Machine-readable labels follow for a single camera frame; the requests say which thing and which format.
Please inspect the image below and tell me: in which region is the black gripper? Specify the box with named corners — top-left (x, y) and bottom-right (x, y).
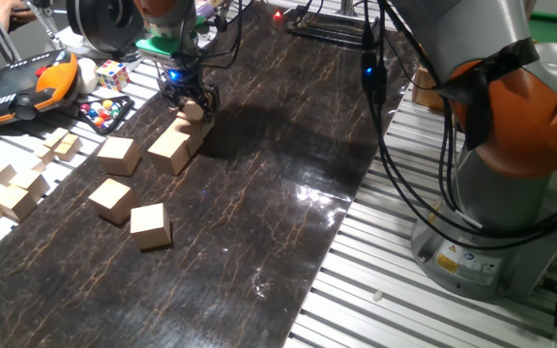
top-left (156, 52), bottom-right (222, 125)

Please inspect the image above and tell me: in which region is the large wooden cube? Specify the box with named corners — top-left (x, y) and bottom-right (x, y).
top-left (146, 130), bottom-right (192, 177)
top-left (167, 117), bottom-right (206, 159)
top-left (176, 100), bottom-right (216, 140)
top-left (87, 177), bottom-right (137, 227)
top-left (96, 135), bottom-right (142, 178)
top-left (130, 202), bottom-right (173, 251)

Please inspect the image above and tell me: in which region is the pile of spare wooden blocks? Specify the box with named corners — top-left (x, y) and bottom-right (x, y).
top-left (0, 137), bottom-right (67, 270)

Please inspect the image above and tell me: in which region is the person hand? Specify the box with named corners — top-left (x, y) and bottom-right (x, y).
top-left (0, 0), bottom-right (39, 33)

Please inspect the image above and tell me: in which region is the green mounting plate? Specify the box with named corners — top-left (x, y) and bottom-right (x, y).
top-left (135, 34), bottom-right (186, 58)

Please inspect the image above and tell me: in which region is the rubiks cube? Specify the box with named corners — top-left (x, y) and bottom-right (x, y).
top-left (95, 59), bottom-right (132, 93)

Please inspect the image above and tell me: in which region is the black triangle ball rack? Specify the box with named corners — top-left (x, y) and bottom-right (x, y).
top-left (75, 95), bottom-right (136, 136)

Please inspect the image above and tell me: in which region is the white round ball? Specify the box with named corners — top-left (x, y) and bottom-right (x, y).
top-left (74, 57), bottom-right (100, 96)

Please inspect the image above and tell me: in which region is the dark marble pattern mat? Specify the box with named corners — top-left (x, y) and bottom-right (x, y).
top-left (0, 0), bottom-right (418, 348)

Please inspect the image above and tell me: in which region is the black orange teach pendant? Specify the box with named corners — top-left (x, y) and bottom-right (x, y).
top-left (0, 49), bottom-right (80, 129)

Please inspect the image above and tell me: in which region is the black connector blue light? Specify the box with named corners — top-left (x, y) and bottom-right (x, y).
top-left (359, 23), bottom-right (389, 105)

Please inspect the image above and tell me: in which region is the metal stand pole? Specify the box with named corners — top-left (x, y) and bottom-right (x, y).
top-left (336, 0), bottom-right (360, 17)

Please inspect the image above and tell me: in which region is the green plastic bin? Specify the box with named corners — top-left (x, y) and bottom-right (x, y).
top-left (528, 12), bottom-right (557, 45)

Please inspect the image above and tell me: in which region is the black velcro strap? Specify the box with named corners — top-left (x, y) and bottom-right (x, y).
top-left (437, 37), bottom-right (541, 151)

